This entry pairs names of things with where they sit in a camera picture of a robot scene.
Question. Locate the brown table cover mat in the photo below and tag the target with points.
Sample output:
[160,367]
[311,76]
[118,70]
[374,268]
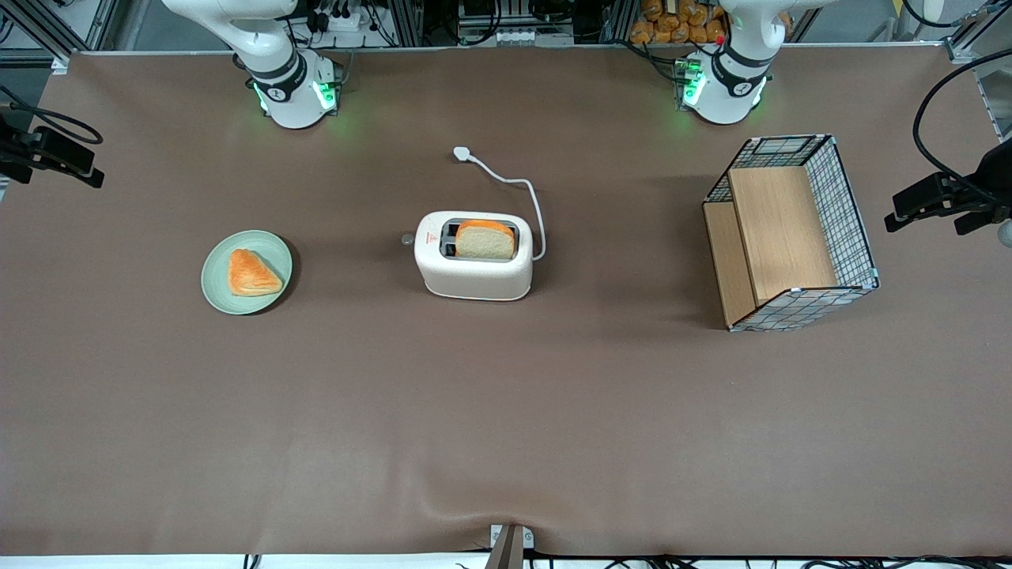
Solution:
[506,411]

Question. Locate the grey metal table bracket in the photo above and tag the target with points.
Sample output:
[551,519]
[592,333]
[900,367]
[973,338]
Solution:
[508,549]

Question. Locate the toast bread slice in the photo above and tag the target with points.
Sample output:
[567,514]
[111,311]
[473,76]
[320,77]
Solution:
[484,241]

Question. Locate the white two-slot toaster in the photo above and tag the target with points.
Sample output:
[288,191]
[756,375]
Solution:
[474,278]

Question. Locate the pale green round plate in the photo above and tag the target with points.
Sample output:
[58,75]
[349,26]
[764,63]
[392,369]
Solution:
[217,286]

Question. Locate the white power strip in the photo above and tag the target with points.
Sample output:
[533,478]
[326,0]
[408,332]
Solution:
[340,20]

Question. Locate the orange triangular pastry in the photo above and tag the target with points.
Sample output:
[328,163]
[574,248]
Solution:
[251,275]

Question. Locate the pile of orange bread rolls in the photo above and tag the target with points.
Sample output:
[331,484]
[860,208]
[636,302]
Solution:
[672,24]

